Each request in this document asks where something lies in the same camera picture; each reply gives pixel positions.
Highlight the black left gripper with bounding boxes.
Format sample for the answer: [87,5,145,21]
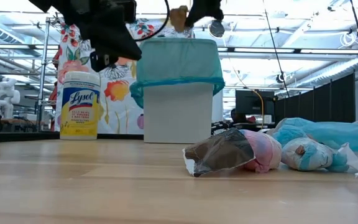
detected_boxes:
[57,0,143,73]

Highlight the large brown paper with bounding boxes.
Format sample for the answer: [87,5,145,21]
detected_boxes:
[170,5,190,33]

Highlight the white bin with blue liner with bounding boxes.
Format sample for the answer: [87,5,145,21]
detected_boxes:
[129,37,226,109]

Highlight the white plastic trash bin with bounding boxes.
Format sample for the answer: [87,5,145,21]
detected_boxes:
[142,82,214,144]

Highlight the blue trash bag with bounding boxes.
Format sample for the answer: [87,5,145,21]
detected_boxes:
[271,117,358,154]

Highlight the blue white wad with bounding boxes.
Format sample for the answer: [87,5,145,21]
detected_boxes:
[280,136,350,173]

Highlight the floral print cloth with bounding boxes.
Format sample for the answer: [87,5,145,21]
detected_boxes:
[53,17,196,135]

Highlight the thin black pole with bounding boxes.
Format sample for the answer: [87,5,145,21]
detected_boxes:
[263,0,291,98]

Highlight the Lysol wipes canister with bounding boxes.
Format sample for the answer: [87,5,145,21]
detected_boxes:
[59,71,102,141]

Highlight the black computer monitor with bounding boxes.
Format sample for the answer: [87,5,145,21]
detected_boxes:
[235,89,275,116]

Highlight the person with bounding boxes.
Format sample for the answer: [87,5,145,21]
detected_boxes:
[230,108,246,123]

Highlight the white humanoid robot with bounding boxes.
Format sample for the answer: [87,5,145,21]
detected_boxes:
[0,77,22,119]

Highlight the dark partition panels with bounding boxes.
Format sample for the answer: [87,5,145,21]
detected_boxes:
[273,70,357,124]

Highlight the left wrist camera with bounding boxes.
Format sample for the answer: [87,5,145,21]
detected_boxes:
[104,0,137,25]

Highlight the metal wire rack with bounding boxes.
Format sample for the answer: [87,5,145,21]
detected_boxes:
[35,17,62,134]

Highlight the yellow cable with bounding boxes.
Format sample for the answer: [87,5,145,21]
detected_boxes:
[252,89,265,129]

